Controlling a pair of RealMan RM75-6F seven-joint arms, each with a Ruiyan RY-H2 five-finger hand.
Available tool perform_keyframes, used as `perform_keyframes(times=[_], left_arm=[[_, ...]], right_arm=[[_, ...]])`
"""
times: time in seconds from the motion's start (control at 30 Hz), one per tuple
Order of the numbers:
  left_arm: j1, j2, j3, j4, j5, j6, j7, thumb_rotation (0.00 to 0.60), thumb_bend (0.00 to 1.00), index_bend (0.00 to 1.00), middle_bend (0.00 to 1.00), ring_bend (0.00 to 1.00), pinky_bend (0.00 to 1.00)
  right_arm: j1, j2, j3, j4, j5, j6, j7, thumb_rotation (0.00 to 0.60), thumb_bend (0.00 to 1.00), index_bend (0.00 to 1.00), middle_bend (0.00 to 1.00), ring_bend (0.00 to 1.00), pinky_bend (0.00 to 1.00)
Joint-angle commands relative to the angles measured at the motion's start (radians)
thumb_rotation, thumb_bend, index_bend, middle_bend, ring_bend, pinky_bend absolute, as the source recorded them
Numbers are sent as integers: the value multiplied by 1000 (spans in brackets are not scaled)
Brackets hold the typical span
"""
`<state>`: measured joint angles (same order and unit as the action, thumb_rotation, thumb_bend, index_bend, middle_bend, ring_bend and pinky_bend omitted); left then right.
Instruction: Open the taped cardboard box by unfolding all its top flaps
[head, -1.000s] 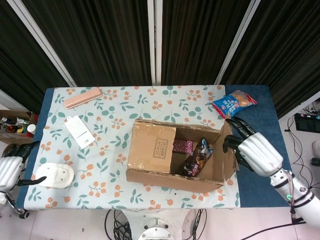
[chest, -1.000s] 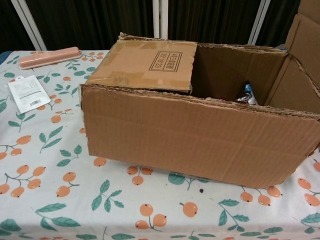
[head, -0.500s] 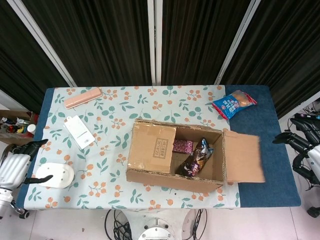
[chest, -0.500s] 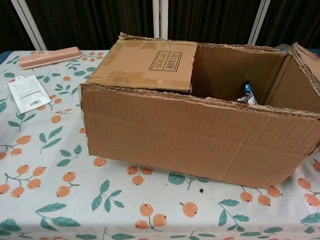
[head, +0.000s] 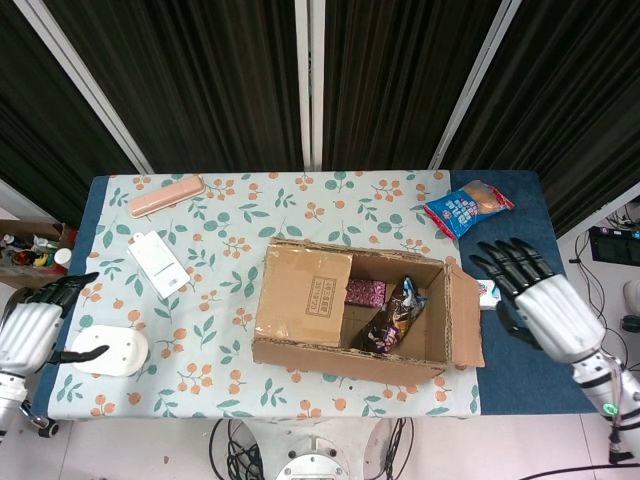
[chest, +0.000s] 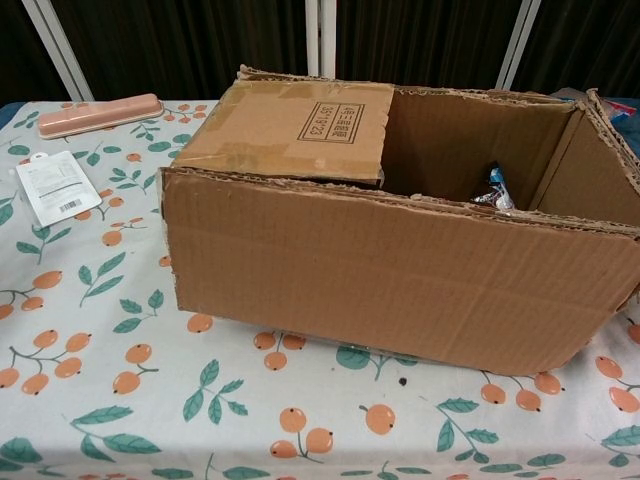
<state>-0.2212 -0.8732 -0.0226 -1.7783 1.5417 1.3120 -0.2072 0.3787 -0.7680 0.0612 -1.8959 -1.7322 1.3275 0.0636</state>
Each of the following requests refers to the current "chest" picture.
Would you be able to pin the silver blue snack packet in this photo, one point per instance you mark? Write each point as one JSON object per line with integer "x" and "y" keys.
{"x": 495, "y": 195}

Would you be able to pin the floral orange fruit tablecloth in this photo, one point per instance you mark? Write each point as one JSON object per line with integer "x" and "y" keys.
{"x": 150, "y": 400}

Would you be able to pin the dark ribbed partition panel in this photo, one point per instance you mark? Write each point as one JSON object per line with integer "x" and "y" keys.
{"x": 425, "y": 40}
{"x": 190, "y": 45}
{"x": 20, "y": 50}
{"x": 590, "y": 40}

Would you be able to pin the white retail card package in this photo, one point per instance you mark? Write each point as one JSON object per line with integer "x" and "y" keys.
{"x": 55, "y": 187}

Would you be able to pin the white partition post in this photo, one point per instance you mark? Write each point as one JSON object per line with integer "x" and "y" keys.
{"x": 320, "y": 35}
{"x": 60, "y": 50}
{"x": 517, "y": 45}

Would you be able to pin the blue red snack bag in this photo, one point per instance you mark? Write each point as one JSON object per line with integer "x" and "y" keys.
{"x": 617, "y": 112}

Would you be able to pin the large brown cardboard box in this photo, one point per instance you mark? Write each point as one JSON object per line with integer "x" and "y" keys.
{"x": 380, "y": 280}

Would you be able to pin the pink oblong plastic case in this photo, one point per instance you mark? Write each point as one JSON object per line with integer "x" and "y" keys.
{"x": 100, "y": 116}

